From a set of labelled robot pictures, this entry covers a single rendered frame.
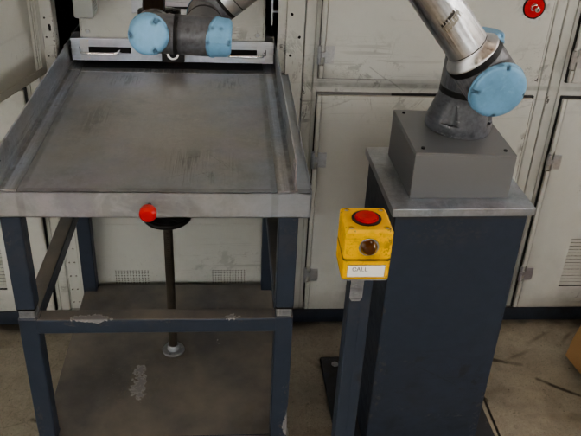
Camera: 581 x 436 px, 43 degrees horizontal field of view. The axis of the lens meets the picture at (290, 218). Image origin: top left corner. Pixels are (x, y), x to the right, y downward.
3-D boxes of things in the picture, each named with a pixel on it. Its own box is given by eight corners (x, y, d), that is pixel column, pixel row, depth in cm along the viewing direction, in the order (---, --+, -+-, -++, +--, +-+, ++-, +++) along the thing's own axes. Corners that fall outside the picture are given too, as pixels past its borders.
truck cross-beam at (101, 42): (273, 64, 200) (274, 42, 197) (72, 60, 196) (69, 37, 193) (272, 58, 204) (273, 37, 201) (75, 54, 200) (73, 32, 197)
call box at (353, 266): (387, 281, 124) (394, 230, 118) (341, 282, 123) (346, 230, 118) (379, 255, 130) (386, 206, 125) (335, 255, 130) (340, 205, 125)
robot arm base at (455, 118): (470, 111, 177) (480, 72, 171) (502, 137, 165) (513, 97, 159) (414, 113, 173) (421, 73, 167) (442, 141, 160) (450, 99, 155)
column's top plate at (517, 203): (487, 153, 188) (488, 146, 187) (534, 215, 160) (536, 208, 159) (364, 153, 184) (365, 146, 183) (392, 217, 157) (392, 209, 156)
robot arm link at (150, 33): (171, 59, 136) (124, 55, 135) (175, 51, 146) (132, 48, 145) (172, 16, 133) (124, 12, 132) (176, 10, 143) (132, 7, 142)
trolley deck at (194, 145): (310, 218, 143) (312, 190, 140) (-16, 217, 138) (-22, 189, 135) (287, 94, 201) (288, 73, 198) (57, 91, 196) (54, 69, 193)
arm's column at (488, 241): (442, 372, 223) (484, 155, 187) (472, 448, 197) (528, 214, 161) (345, 375, 220) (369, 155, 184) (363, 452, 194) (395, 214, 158)
